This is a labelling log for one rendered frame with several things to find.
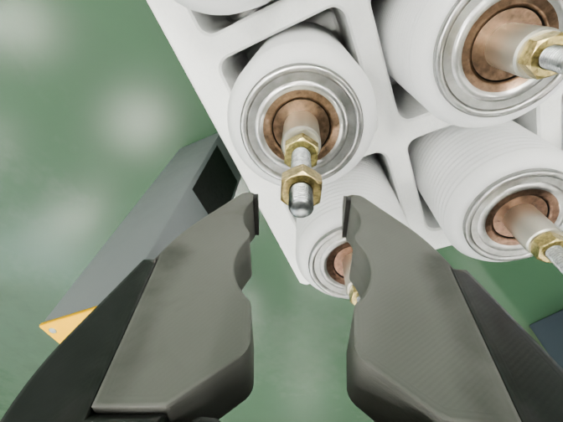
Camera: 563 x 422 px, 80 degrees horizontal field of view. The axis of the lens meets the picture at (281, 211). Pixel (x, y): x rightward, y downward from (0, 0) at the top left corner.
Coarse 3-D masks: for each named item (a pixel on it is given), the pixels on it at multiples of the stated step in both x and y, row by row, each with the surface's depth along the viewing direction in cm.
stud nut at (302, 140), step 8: (296, 136) 17; (304, 136) 17; (288, 144) 17; (296, 144) 17; (304, 144) 17; (312, 144) 17; (288, 152) 17; (312, 152) 17; (288, 160) 18; (312, 160) 18
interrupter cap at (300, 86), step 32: (288, 64) 19; (256, 96) 20; (288, 96) 20; (320, 96) 20; (352, 96) 20; (256, 128) 21; (320, 128) 21; (352, 128) 21; (256, 160) 22; (320, 160) 22
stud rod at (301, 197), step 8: (296, 152) 17; (304, 152) 17; (296, 160) 16; (304, 160) 16; (296, 184) 14; (304, 184) 14; (296, 192) 13; (304, 192) 13; (296, 200) 13; (304, 200) 13; (312, 200) 13; (288, 208) 13; (296, 208) 13; (304, 208) 13; (312, 208) 13; (296, 216) 13; (304, 216) 13
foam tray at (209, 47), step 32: (160, 0) 24; (288, 0) 24; (320, 0) 23; (352, 0) 23; (192, 32) 25; (224, 32) 25; (256, 32) 25; (352, 32) 24; (192, 64) 26; (224, 64) 27; (384, 64) 25; (224, 96) 27; (384, 96) 27; (224, 128) 29; (384, 128) 28; (416, 128) 28; (544, 128) 27; (384, 160) 33; (256, 192) 32; (416, 192) 31; (288, 224) 34; (416, 224) 33; (288, 256) 36
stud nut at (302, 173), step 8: (296, 168) 14; (304, 168) 14; (288, 176) 14; (296, 176) 14; (304, 176) 14; (312, 176) 14; (320, 176) 14; (288, 184) 14; (312, 184) 14; (320, 184) 14; (288, 192) 14; (312, 192) 14; (320, 192) 14; (288, 200) 14
